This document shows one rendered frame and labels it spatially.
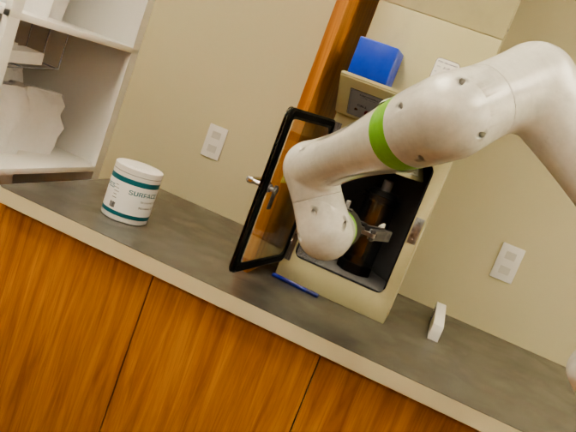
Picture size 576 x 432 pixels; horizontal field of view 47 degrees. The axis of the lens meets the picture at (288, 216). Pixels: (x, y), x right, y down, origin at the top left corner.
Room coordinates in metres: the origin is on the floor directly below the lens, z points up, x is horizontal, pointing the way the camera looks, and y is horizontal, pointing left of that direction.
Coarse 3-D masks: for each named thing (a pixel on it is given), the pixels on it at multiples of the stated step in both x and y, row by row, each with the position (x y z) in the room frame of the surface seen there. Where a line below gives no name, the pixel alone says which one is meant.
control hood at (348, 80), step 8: (344, 72) 1.65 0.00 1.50; (344, 80) 1.66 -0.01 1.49; (352, 80) 1.65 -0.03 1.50; (360, 80) 1.64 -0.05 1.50; (368, 80) 1.64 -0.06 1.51; (344, 88) 1.67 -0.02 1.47; (360, 88) 1.65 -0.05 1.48; (368, 88) 1.64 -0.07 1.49; (376, 88) 1.63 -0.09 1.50; (384, 88) 1.62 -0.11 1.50; (392, 88) 1.62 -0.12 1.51; (344, 96) 1.69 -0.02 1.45; (376, 96) 1.65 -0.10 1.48; (384, 96) 1.64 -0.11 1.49; (392, 96) 1.63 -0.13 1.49; (336, 104) 1.72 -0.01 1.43; (344, 104) 1.71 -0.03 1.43; (344, 112) 1.73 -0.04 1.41
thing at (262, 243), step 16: (288, 112) 1.46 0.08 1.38; (304, 128) 1.57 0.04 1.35; (320, 128) 1.65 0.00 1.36; (288, 144) 1.51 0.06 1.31; (272, 176) 1.49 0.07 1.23; (256, 192) 1.46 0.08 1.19; (272, 192) 1.52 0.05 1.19; (288, 192) 1.61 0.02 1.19; (272, 208) 1.55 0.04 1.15; (288, 208) 1.65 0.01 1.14; (256, 224) 1.50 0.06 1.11; (272, 224) 1.59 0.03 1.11; (288, 224) 1.68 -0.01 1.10; (240, 240) 1.46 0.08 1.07; (256, 240) 1.53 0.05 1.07; (272, 240) 1.62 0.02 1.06; (256, 256) 1.57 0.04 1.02
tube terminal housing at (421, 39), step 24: (384, 24) 1.75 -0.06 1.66; (408, 24) 1.74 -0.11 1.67; (432, 24) 1.73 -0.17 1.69; (408, 48) 1.73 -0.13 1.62; (432, 48) 1.72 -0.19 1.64; (456, 48) 1.71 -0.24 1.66; (480, 48) 1.70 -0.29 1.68; (408, 72) 1.73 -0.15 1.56; (336, 120) 1.76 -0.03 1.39; (432, 192) 1.69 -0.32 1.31; (288, 264) 1.75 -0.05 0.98; (312, 264) 1.74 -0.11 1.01; (408, 264) 1.70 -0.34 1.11; (312, 288) 1.74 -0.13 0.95; (336, 288) 1.72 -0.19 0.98; (360, 288) 1.71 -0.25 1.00; (360, 312) 1.70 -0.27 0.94; (384, 312) 1.69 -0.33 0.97
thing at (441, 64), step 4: (436, 60) 1.72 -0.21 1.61; (440, 60) 1.71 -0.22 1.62; (444, 60) 1.71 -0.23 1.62; (448, 60) 1.71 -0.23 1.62; (436, 64) 1.72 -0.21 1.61; (440, 64) 1.71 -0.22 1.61; (444, 64) 1.71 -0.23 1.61; (448, 64) 1.71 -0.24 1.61; (452, 64) 1.71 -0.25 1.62; (456, 64) 1.71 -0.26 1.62; (460, 64) 1.70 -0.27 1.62; (436, 68) 1.71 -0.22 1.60; (440, 68) 1.71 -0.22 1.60; (444, 68) 1.71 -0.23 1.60; (448, 68) 1.71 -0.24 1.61; (452, 68) 1.71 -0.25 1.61; (456, 68) 1.70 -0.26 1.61; (432, 72) 1.72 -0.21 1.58; (436, 72) 1.71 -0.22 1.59; (440, 72) 1.71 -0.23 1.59
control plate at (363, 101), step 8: (352, 88) 1.66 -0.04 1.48; (352, 96) 1.68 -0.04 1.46; (360, 96) 1.67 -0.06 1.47; (368, 96) 1.66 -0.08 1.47; (352, 104) 1.69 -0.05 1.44; (360, 104) 1.68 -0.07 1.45; (368, 104) 1.67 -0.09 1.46; (376, 104) 1.66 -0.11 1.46; (352, 112) 1.71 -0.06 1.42; (360, 112) 1.70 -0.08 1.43
